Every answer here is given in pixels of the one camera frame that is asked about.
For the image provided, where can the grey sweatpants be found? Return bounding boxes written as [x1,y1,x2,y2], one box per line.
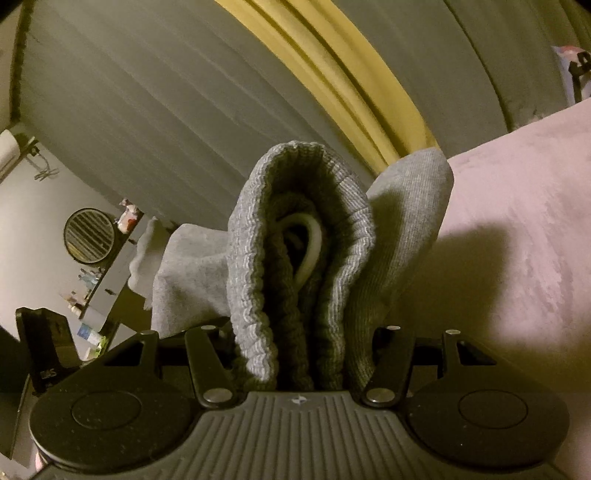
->
[151,141,454,391]

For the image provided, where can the white vanity dresser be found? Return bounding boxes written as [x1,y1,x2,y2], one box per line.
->
[62,224,151,360]

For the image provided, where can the grey vanity chair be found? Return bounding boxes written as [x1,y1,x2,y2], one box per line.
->
[127,217,171,311]

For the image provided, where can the round black mirror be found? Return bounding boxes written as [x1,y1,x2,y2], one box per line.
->
[63,208,116,265]

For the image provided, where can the pink bed blanket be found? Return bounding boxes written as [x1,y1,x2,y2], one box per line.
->
[399,102,590,479]

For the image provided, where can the small pink figurine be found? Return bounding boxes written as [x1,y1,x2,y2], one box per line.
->
[117,198,143,235]

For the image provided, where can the white air conditioner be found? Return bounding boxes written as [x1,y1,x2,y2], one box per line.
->
[0,129,21,181]

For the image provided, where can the grey-green curtain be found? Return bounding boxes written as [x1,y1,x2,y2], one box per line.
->
[13,1,590,228]

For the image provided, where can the yellow curtain panel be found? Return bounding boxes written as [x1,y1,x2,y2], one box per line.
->
[221,1,438,174]

